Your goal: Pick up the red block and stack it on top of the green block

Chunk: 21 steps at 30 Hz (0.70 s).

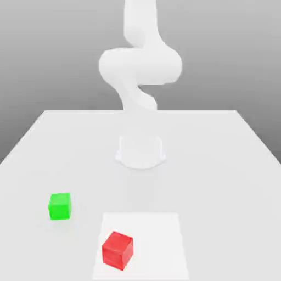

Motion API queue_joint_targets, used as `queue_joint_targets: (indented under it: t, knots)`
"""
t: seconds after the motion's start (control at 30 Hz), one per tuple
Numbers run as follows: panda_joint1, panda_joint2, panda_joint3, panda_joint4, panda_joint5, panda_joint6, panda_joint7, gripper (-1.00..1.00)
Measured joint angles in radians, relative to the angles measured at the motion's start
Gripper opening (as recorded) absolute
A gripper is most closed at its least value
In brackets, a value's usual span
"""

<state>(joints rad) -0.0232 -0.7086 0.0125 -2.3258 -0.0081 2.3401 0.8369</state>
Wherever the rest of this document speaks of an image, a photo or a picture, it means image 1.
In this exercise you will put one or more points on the small red cube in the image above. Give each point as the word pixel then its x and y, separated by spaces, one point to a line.
pixel 117 250

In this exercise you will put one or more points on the small green cube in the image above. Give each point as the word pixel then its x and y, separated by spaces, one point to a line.
pixel 59 206

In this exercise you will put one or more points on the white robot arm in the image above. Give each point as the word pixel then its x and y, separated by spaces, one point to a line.
pixel 140 65

